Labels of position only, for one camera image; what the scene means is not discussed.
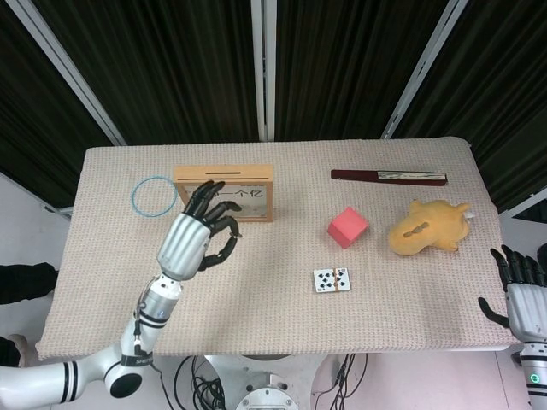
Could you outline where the black pleated curtain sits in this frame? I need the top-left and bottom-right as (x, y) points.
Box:
(33, 0), (262, 144)
(275, 0), (450, 141)
(0, 0), (116, 210)
(395, 0), (547, 213)

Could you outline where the black cable bundle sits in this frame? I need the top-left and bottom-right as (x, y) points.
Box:
(314, 353), (369, 410)
(174, 354), (227, 410)

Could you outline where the grey robot base column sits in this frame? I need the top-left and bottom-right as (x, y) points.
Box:
(200, 353), (330, 410)

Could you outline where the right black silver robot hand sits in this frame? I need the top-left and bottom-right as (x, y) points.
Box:
(477, 245), (547, 343)

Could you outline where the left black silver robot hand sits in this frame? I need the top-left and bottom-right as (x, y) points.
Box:
(156, 179), (244, 282)

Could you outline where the wooden coin bank frame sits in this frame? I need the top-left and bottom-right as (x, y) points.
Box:
(174, 164), (275, 224)

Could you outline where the playing card deck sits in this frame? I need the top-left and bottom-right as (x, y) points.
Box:
(313, 266), (352, 294)

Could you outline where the white frame post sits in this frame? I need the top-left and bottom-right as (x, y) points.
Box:
(250, 0), (278, 142)
(379, 0), (472, 141)
(7, 0), (128, 147)

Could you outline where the yellow plush toy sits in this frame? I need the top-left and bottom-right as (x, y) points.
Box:
(387, 198), (474, 256)

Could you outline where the red foam cube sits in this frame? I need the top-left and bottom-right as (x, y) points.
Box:
(326, 206), (369, 249)

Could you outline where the dark red folded fan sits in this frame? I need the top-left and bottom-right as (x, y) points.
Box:
(330, 168), (451, 187)

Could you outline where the blue rubber band ring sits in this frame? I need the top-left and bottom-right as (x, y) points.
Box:
(130, 174), (178, 218)

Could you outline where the black trouser leg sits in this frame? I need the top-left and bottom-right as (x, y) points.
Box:
(0, 336), (27, 369)
(0, 262), (57, 305)

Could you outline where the beige woven tablecloth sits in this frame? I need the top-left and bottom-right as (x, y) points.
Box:
(36, 135), (514, 362)

